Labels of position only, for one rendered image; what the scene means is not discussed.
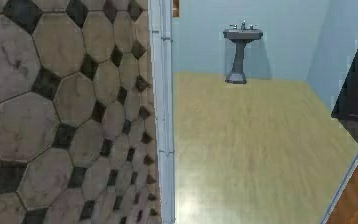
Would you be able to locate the silver sink faucet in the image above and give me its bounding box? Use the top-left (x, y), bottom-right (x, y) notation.
top-left (229, 20), bottom-right (259, 31)

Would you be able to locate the black cabinet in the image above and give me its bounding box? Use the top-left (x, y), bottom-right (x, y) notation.
top-left (330, 17), bottom-right (358, 145)

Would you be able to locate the grey pedestal sink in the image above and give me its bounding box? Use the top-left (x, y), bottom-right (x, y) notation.
top-left (222, 28), bottom-right (264, 85)

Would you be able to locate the white room door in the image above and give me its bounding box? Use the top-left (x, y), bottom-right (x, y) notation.
top-left (148, 0), bottom-right (177, 224)

